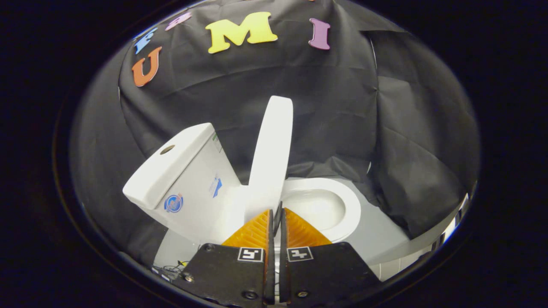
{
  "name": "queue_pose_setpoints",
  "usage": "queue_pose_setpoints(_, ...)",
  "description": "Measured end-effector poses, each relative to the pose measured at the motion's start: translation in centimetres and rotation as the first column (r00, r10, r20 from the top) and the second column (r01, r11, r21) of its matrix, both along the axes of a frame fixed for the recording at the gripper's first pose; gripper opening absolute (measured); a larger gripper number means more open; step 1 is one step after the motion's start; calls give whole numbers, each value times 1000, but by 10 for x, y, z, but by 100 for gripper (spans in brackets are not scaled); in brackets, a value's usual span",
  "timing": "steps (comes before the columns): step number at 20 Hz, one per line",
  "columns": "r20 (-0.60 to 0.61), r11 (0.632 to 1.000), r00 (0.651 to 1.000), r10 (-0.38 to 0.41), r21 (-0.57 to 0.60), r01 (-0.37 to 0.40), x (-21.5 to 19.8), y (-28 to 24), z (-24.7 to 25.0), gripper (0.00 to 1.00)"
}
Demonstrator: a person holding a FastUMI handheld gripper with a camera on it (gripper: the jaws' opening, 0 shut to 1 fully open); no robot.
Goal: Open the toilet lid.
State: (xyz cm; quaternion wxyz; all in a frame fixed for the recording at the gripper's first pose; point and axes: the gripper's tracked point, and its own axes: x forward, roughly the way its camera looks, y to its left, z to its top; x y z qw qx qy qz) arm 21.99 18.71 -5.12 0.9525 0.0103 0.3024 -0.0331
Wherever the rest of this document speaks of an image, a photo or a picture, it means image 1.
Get white toilet tank lid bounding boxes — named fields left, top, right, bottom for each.
left=123, top=123, right=216, bottom=210

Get black backdrop cloth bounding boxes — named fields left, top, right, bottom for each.
left=71, top=0, right=480, bottom=268

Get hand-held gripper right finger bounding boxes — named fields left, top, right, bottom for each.
left=274, top=202, right=381, bottom=306

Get thin black cables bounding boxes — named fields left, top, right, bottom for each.
left=152, top=259, right=191, bottom=283

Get white ceramic toilet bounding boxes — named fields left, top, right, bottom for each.
left=123, top=123, right=362, bottom=253

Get white toilet seat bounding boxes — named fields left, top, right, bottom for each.
left=280, top=178, right=362, bottom=243

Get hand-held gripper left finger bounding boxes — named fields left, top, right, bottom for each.
left=182, top=209, right=277, bottom=306

